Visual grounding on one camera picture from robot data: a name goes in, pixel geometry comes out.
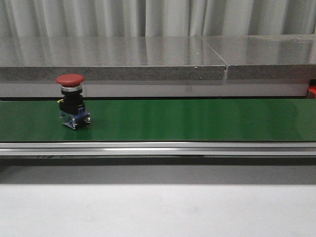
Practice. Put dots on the red mushroom push button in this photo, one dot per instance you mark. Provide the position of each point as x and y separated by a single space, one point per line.
72 107

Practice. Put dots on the green conveyor belt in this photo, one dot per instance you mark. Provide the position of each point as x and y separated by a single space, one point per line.
164 120

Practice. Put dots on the grey stone counter slab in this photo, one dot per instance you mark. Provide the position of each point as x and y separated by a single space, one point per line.
281 57
114 58

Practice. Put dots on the red plastic tray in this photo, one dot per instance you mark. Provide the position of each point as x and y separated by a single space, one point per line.
311 92

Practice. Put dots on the white pleated curtain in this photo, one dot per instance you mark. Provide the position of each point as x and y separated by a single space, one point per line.
153 18

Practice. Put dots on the aluminium conveyor frame rail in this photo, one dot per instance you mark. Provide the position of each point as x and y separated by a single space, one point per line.
271 149

